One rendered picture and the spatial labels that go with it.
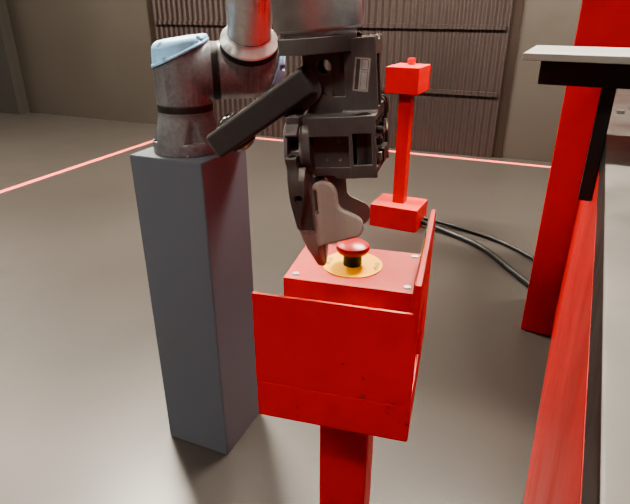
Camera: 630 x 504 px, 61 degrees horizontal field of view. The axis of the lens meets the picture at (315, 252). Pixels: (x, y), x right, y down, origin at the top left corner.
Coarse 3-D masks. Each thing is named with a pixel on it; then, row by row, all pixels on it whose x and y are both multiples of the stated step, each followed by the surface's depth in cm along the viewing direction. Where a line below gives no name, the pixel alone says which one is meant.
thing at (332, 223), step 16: (320, 192) 49; (336, 192) 48; (320, 208) 49; (336, 208) 49; (320, 224) 50; (336, 224) 50; (352, 224) 49; (304, 240) 51; (320, 240) 51; (336, 240) 50; (320, 256) 52
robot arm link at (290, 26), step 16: (272, 0) 43; (288, 0) 41; (304, 0) 41; (320, 0) 41; (336, 0) 41; (352, 0) 42; (272, 16) 44; (288, 16) 42; (304, 16) 41; (320, 16) 41; (336, 16) 41; (352, 16) 42; (288, 32) 43; (304, 32) 42; (320, 32) 42; (336, 32) 43; (352, 32) 44
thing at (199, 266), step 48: (144, 192) 116; (192, 192) 111; (240, 192) 123; (144, 240) 121; (192, 240) 116; (240, 240) 127; (192, 288) 121; (240, 288) 131; (192, 336) 127; (240, 336) 135; (192, 384) 134; (240, 384) 140; (192, 432) 141; (240, 432) 144
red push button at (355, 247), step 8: (344, 240) 64; (352, 240) 63; (360, 240) 64; (336, 248) 63; (344, 248) 62; (352, 248) 62; (360, 248) 62; (368, 248) 63; (344, 256) 63; (352, 256) 62; (360, 256) 62; (344, 264) 64; (352, 264) 63; (360, 264) 64
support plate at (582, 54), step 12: (540, 48) 84; (552, 48) 84; (564, 48) 84; (576, 48) 84; (588, 48) 84; (600, 48) 84; (612, 48) 84; (624, 48) 84; (540, 60) 76; (552, 60) 75; (564, 60) 74; (576, 60) 74; (588, 60) 73; (600, 60) 73; (612, 60) 72; (624, 60) 71
